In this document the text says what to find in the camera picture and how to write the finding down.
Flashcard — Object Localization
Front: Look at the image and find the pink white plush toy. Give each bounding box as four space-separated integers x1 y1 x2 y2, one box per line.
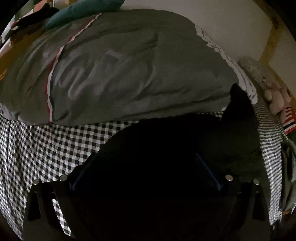
239 57 295 135

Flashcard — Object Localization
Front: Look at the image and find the grey duvet with red stripe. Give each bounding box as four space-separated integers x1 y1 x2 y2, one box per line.
1 9 239 126

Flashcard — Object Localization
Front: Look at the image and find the thin striped grey pillow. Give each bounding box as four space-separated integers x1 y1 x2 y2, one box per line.
253 97 287 225

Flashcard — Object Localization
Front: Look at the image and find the white striped cloth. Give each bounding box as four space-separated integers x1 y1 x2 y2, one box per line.
195 25 258 105

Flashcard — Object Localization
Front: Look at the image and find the black white gingham bedsheet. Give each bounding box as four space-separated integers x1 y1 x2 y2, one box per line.
0 111 225 240

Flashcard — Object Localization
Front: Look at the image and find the black large garment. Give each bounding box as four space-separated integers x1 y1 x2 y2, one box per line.
70 84 270 240

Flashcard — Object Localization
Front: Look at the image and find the teal pillow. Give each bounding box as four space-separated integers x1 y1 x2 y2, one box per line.
44 0 125 30

